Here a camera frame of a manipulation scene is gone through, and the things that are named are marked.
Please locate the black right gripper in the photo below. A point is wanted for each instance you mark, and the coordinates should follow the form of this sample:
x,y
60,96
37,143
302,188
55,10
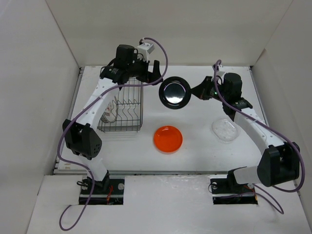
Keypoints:
x,y
201,90

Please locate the grey wire dish rack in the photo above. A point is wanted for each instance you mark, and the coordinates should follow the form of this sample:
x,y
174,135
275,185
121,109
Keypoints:
x,y
130,111

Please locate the green rimmed white plate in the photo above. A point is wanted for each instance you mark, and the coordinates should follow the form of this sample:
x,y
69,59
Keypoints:
x,y
103,118

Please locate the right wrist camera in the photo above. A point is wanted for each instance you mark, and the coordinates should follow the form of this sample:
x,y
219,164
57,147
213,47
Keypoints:
x,y
219,70

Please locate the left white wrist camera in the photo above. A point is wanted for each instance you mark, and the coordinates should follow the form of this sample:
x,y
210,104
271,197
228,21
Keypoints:
x,y
144,50

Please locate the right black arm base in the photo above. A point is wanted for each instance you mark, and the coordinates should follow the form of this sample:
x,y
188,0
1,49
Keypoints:
x,y
225,194

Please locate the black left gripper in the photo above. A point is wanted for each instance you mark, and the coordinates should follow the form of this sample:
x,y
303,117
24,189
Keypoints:
x,y
150,77

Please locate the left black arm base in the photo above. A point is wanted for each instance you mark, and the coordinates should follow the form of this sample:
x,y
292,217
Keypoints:
x,y
111,194

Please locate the black small plate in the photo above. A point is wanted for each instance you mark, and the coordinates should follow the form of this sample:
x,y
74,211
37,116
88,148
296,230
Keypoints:
x,y
174,93

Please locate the white plate red characters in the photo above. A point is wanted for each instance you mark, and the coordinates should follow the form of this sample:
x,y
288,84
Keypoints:
x,y
111,112

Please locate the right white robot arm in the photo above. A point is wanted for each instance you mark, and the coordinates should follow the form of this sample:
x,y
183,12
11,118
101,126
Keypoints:
x,y
279,162

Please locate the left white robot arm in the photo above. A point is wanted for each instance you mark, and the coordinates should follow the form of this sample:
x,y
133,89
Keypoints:
x,y
129,68

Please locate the orange plate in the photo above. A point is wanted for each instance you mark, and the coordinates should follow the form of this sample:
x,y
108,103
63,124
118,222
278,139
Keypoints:
x,y
168,139

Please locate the clear plastic dish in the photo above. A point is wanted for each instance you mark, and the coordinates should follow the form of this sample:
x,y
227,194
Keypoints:
x,y
225,130

